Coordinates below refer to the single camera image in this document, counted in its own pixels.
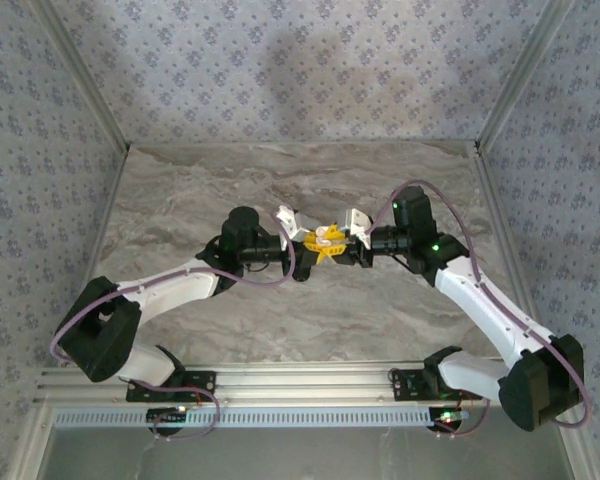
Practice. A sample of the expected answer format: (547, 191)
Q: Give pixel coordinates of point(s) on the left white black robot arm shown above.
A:
(170, 287)

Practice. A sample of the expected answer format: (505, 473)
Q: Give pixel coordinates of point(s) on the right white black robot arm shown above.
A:
(490, 310)

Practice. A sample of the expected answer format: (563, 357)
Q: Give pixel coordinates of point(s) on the thin aluminium edge strip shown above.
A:
(300, 143)

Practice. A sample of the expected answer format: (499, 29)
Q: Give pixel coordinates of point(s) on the black controller board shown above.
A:
(165, 414)
(445, 425)

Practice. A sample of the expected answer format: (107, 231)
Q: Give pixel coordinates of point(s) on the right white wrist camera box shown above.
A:
(355, 220)

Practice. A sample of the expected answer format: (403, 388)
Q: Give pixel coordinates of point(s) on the aluminium side rail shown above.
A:
(495, 200)
(97, 250)

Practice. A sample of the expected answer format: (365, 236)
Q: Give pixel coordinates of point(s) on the aluminium mounting rail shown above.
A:
(305, 385)

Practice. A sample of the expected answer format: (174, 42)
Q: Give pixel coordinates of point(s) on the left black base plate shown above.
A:
(207, 380)

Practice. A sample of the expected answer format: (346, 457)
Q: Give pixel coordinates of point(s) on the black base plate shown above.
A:
(405, 390)
(207, 380)

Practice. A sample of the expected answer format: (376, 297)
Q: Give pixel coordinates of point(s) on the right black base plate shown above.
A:
(405, 390)

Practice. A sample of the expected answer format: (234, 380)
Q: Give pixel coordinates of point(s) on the aluminium frame post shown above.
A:
(517, 75)
(87, 75)

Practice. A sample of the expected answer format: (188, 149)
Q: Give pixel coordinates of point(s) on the aluminium frame leg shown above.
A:
(34, 445)
(583, 460)

